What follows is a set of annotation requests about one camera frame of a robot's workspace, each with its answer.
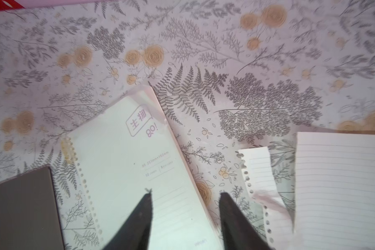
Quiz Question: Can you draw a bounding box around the torn lined paper page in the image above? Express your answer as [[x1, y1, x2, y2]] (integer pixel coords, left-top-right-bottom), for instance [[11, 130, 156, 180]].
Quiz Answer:
[[294, 132, 375, 250]]

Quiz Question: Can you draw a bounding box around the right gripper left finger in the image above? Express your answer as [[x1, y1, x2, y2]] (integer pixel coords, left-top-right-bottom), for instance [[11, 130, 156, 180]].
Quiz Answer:
[[104, 190, 153, 250]]

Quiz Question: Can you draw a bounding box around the torn perforated paper strip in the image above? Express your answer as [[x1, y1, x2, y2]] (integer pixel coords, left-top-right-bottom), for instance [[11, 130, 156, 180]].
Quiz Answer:
[[238, 147, 293, 250]]

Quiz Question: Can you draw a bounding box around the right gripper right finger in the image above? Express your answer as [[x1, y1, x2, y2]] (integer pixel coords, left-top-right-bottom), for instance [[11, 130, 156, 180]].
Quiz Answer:
[[219, 192, 270, 250]]

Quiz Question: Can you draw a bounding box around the white spiral notebook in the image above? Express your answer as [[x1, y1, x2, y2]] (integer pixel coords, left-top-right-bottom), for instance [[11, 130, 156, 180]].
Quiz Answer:
[[61, 85, 222, 250]]

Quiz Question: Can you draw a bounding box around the dark brown spiral notebook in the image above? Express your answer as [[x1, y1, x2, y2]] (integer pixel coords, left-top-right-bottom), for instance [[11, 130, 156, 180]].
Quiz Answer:
[[0, 165, 65, 250]]

